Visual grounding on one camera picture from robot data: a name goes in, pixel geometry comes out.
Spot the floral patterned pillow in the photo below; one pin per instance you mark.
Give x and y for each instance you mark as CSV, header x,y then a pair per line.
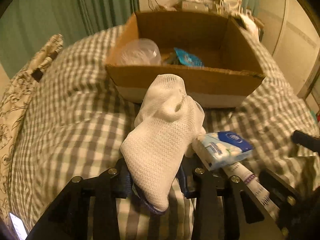
x,y
14,104

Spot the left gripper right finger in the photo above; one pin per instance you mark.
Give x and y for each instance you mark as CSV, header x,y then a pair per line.
x,y
186,178

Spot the brown cardboard box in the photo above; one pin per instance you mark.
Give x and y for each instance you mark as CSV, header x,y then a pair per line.
x,y
211,53

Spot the blue foil snack packet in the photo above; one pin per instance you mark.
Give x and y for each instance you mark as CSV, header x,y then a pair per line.
x,y
187,59

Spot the white printed tube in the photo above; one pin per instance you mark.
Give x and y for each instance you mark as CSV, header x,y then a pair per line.
x,y
253,183

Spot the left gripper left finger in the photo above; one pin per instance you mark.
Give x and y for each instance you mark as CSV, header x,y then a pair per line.
x,y
123,185

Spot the grey checkered duvet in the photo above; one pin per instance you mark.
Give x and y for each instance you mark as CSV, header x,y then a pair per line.
x,y
76,121

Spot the blue white tissue pack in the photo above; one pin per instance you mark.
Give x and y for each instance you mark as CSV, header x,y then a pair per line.
x,y
219,149

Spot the white phone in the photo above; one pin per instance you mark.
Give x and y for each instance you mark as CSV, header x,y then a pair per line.
x,y
19,227

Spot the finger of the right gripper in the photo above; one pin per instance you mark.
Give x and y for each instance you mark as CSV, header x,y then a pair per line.
x,y
305,140

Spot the louvered wardrobe doors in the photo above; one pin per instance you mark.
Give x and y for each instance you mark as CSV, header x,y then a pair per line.
x,y
292,40

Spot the white mesh sock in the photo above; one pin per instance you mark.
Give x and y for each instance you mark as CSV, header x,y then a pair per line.
x,y
167,123

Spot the white jacket on chair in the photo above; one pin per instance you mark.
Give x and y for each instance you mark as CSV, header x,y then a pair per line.
x,y
249,25

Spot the green curtain left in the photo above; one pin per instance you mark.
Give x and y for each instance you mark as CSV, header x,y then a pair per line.
x,y
27,25

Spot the clear plastic round container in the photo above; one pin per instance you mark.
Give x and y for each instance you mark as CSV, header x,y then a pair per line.
x,y
139,52

